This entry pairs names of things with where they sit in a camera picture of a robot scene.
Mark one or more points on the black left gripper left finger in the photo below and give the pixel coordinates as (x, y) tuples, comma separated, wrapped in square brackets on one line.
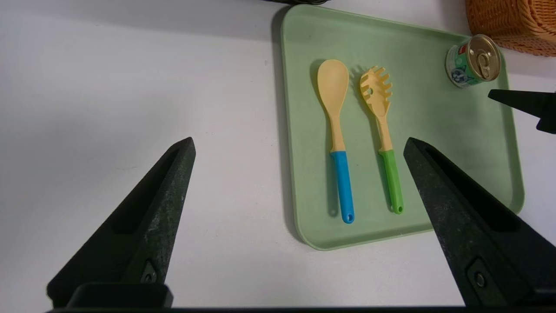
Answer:
[(143, 226)]

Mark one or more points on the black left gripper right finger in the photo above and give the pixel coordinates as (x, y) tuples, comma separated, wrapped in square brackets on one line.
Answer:
[(469, 226)]

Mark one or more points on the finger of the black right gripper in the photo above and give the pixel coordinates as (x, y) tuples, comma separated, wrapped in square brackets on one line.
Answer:
[(534, 102)]

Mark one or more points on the light green plastic tray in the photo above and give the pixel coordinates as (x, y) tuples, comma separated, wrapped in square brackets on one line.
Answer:
[(434, 108)]

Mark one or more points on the orange wicker basket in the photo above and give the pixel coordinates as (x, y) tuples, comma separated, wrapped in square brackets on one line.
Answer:
[(512, 21)]

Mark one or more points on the tin can with gold lid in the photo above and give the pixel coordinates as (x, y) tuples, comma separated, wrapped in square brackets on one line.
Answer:
[(471, 65)]

